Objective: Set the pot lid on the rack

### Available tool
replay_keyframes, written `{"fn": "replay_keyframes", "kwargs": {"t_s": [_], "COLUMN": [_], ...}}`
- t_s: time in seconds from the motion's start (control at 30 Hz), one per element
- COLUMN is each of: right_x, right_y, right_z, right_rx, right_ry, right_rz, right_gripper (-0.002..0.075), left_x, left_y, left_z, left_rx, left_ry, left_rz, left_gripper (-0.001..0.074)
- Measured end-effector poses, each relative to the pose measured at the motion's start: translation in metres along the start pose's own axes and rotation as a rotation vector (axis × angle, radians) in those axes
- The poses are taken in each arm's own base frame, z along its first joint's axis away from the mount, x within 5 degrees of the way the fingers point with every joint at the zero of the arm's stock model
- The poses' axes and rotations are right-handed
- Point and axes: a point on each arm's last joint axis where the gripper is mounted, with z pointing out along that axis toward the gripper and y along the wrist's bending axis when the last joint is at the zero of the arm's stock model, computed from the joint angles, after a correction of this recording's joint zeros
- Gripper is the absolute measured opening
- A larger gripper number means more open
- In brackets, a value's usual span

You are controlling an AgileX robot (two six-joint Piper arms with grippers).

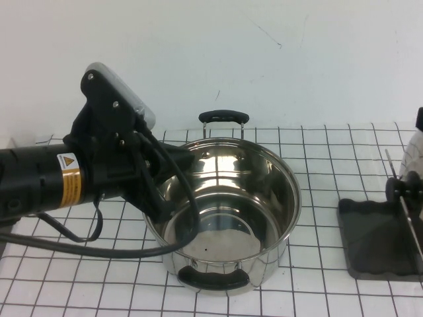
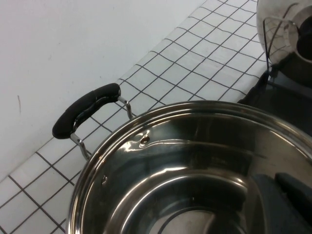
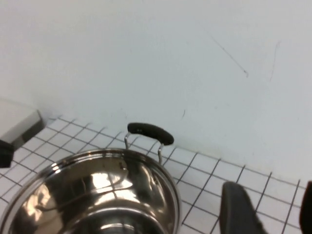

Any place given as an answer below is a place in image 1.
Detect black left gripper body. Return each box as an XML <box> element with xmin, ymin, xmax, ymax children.
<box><xmin>87</xmin><ymin>131</ymin><xmax>174</xmax><ymax>207</ymax></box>

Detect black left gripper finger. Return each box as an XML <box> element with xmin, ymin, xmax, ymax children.
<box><xmin>161</xmin><ymin>141</ymin><xmax>200</xmax><ymax>166</ymax></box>
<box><xmin>131</xmin><ymin>184</ymin><xmax>176</xmax><ymax>227</ymax></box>

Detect steel pot lid black knob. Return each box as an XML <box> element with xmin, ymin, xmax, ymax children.
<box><xmin>385</xmin><ymin>130</ymin><xmax>423</xmax><ymax>205</ymax></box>

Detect white black-grid tablecloth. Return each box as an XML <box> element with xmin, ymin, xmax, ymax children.
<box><xmin>0</xmin><ymin>121</ymin><xmax>423</xmax><ymax>317</ymax></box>

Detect thick black cable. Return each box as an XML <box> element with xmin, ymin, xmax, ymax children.
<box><xmin>0</xmin><ymin>117</ymin><xmax>203</xmax><ymax>262</ymax></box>

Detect thin black wire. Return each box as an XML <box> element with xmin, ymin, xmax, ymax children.
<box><xmin>36</xmin><ymin>194</ymin><xmax>104</xmax><ymax>244</ymax></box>

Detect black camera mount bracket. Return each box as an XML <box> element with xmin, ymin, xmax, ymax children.
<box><xmin>64</xmin><ymin>71</ymin><xmax>143</xmax><ymax>156</ymax></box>

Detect stainless steel pot black handles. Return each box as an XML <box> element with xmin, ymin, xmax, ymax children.
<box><xmin>141</xmin><ymin>110</ymin><xmax>303</xmax><ymax>297</ymax></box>

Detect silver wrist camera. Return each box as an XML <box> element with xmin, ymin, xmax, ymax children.
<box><xmin>84</xmin><ymin>61</ymin><xmax>157</xmax><ymax>130</ymax></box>

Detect black tray wire lid rack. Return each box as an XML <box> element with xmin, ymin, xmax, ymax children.
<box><xmin>337</xmin><ymin>148</ymin><xmax>423</xmax><ymax>282</ymax></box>

